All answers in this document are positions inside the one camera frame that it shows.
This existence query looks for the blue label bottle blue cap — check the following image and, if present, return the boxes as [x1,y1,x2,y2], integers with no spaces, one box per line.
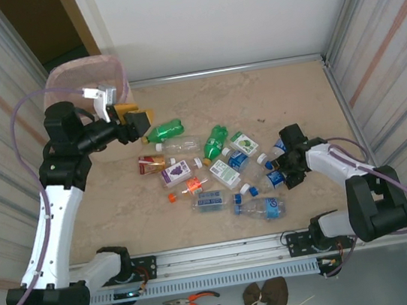
[246,168,289,196]

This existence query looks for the small blue label water bottle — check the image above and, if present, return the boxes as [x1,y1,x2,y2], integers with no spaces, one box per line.
[253,136,290,165]

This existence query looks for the large clear bottle blue label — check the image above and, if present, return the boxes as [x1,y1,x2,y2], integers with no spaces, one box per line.
[232,194,288,227]

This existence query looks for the green label small carton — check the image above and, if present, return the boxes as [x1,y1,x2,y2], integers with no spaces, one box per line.
[228,128,261,159]

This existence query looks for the blue label sports drink bottle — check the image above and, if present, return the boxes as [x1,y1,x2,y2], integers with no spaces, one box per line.
[219,144,252,176]

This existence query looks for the red gold label bottle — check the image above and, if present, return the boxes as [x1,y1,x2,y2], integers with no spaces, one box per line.
[137,151,179,177]

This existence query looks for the white green label square bottle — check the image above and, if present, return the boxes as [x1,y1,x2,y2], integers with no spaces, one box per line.
[207,157,243,192]

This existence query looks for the purple grape label bottle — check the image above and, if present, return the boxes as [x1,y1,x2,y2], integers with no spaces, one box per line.
[157,156,208,189]

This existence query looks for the green soda bottle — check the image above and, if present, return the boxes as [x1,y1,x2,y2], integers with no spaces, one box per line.
[197,122,233,165]

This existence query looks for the crushed blue label bottle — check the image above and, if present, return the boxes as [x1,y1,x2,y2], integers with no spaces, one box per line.
[192,186,243,213]

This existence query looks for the orange label bottle orange cap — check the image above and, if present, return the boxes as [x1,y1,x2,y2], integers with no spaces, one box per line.
[165,174,213,204]

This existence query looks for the green bottle yellow cap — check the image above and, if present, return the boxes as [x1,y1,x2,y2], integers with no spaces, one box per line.
[138,117,188,147]

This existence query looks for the brown wooden door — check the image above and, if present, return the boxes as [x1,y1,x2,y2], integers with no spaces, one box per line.
[0,0,104,74]

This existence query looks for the black right mount plate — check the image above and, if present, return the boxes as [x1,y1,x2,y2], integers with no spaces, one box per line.
[283,225,354,259]

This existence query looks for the black mount plate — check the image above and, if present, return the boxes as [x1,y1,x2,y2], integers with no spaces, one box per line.
[89,255,160,289]
[283,225,354,259]

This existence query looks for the aluminium side frame rail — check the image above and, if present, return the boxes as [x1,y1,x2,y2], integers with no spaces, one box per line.
[321,47,401,223]

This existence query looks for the aluminium back frame rail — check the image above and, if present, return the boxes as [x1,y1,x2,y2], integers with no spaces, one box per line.
[127,52,328,91]

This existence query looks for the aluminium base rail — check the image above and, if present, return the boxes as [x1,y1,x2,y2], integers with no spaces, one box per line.
[68,211,407,293]

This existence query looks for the brown cloth bag with string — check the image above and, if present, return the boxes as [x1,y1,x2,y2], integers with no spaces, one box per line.
[240,272,317,305]

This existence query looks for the white slotted cable duct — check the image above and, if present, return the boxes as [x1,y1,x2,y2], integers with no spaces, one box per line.
[88,257,322,305]

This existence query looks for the black left mount plate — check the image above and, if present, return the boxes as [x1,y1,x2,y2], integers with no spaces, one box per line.
[89,255,160,289]

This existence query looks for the red orange wires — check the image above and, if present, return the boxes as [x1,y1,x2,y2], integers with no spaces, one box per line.
[134,264,152,296]

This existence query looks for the orange handled pliers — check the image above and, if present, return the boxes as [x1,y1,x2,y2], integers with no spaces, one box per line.
[162,289,222,305]

